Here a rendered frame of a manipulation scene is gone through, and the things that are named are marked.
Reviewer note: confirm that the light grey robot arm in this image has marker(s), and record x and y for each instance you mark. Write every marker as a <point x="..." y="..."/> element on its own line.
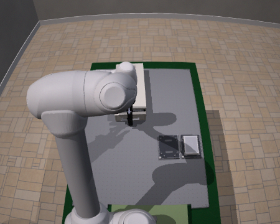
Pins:
<point x="64" y="101"/>

